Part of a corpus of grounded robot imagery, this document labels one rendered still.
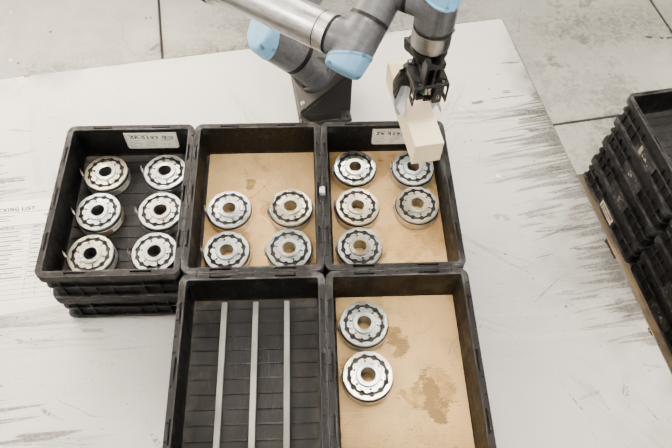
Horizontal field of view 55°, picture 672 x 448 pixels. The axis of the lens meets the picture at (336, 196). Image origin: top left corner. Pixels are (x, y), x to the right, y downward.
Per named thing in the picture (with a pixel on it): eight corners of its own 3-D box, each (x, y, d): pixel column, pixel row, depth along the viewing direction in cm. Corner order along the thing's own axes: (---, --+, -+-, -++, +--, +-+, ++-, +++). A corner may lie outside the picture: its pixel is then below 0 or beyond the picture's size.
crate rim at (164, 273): (71, 132, 157) (68, 125, 155) (196, 130, 158) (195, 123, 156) (36, 282, 135) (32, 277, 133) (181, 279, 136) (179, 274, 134)
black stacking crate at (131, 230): (84, 156, 165) (69, 127, 155) (201, 154, 166) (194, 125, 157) (53, 301, 143) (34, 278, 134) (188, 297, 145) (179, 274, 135)
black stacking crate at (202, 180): (203, 154, 166) (196, 125, 157) (319, 152, 167) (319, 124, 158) (190, 297, 145) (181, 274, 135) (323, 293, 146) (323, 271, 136)
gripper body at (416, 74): (409, 109, 129) (417, 66, 119) (399, 77, 134) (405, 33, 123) (446, 104, 130) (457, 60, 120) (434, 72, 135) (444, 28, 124)
